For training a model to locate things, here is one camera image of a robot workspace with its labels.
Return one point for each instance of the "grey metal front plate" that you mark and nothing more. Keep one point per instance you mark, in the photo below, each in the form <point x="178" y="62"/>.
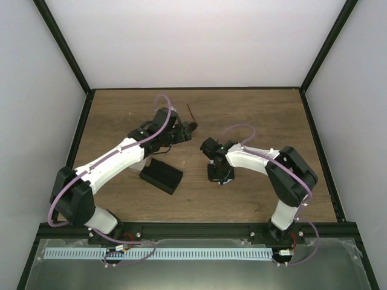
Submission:
<point x="327" y="264"/>

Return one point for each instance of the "grey glasses case green lining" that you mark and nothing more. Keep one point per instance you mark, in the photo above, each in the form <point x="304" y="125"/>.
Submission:
<point x="135" y="169"/>

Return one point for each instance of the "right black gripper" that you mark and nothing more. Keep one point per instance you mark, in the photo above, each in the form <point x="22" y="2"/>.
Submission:
<point x="212" y="177"/>

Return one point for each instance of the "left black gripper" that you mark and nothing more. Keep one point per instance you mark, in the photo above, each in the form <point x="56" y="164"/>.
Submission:
<point x="184" y="135"/>

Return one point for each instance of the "round black sunglasses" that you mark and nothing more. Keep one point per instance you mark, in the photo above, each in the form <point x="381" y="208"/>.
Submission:
<point x="192" y="119"/>

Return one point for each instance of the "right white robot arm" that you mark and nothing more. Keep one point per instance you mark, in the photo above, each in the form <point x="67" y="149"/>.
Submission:
<point x="291" y="177"/>

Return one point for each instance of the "white slotted cable duct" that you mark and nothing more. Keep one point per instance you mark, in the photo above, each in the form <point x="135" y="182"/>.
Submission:
<point x="260" y="254"/>

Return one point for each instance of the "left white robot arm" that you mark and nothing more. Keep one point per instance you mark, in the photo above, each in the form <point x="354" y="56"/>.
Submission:
<point x="74" y="189"/>

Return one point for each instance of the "black geometric glasses case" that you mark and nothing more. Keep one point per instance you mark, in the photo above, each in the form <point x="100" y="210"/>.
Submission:
<point x="162" y="176"/>

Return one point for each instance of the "black aluminium frame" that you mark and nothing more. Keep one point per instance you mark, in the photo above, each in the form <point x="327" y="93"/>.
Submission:
<point x="341" y="228"/>

